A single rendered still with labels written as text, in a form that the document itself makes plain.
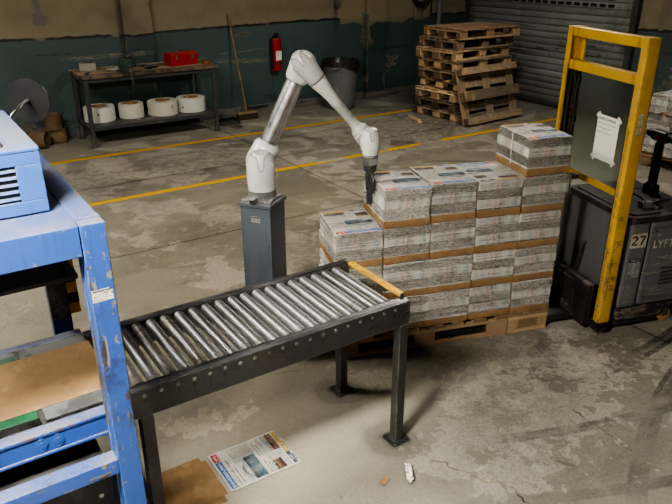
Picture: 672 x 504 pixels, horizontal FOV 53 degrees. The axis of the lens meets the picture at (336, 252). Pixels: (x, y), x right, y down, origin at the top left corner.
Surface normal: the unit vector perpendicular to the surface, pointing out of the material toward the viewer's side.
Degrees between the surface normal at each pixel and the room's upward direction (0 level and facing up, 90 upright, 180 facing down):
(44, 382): 0
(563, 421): 0
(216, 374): 90
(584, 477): 0
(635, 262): 90
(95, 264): 90
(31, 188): 90
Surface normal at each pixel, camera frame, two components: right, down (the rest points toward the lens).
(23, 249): 0.55, 0.34
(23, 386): 0.00, -0.91
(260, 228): -0.36, 0.38
